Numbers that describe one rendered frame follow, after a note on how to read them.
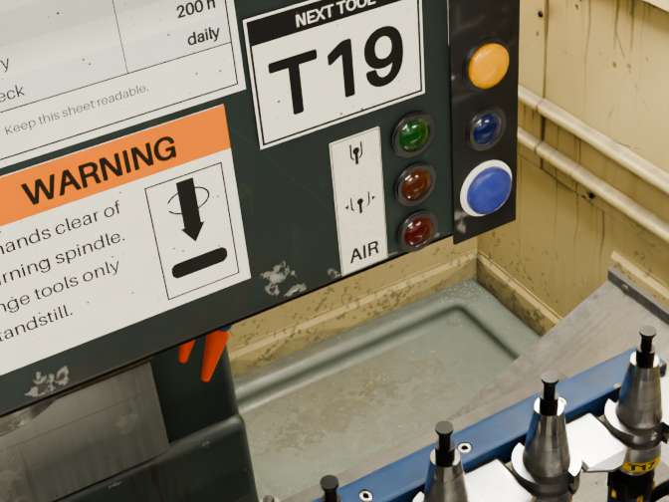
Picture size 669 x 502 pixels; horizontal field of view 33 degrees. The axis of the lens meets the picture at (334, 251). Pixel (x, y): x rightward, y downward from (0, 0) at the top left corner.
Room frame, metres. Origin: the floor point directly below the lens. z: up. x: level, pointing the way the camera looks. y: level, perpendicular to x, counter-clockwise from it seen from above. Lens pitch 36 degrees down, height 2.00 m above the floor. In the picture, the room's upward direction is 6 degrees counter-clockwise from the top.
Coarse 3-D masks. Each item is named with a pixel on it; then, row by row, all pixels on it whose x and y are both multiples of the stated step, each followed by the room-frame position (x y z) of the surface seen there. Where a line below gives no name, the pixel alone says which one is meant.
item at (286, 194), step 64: (256, 0) 0.49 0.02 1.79; (448, 64) 0.54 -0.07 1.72; (128, 128) 0.46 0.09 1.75; (256, 128) 0.49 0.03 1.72; (384, 128) 0.52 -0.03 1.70; (448, 128) 0.54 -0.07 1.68; (256, 192) 0.49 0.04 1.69; (320, 192) 0.50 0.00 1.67; (384, 192) 0.52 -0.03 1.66; (448, 192) 0.54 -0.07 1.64; (256, 256) 0.48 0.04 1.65; (320, 256) 0.50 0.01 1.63; (192, 320) 0.47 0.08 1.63; (0, 384) 0.42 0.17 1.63; (64, 384) 0.43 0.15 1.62
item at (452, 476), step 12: (432, 456) 0.66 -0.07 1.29; (456, 456) 0.66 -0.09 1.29; (432, 468) 0.66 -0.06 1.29; (444, 468) 0.65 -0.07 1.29; (456, 468) 0.65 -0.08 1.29; (432, 480) 0.65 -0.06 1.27; (444, 480) 0.65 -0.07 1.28; (456, 480) 0.65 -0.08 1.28; (432, 492) 0.65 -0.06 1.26; (444, 492) 0.65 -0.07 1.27; (456, 492) 0.65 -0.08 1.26; (468, 492) 0.66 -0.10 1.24
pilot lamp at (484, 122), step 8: (480, 120) 0.54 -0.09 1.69; (488, 120) 0.54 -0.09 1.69; (496, 120) 0.54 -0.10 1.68; (480, 128) 0.54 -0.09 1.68; (488, 128) 0.54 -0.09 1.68; (496, 128) 0.54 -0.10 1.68; (480, 136) 0.54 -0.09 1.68; (488, 136) 0.54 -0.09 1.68; (496, 136) 0.54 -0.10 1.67; (480, 144) 0.54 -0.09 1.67
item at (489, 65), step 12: (492, 48) 0.54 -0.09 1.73; (504, 48) 0.55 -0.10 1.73; (480, 60) 0.54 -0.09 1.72; (492, 60) 0.54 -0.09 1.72; (504, 60) 0.54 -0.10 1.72; (480, 72) 0.54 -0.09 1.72; (492, 72) 0.54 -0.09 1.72; (504, 72) 0.54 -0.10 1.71; (480, 84) 0.54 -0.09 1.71; (492, 84) 0.54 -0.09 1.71
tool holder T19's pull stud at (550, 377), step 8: (544, 376) 0.71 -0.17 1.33; (552, 376) 0.71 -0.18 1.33; (544, 384) 0.71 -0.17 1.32; (552, 384) 0.70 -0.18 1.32; (544, 392) 0.71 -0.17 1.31; (552, 392) 0.71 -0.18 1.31; (544, 400) 0.70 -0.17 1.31; (552, 400) 0.70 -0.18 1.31; (544, 408) 0.70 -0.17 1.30; (552, 408) 0.70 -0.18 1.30
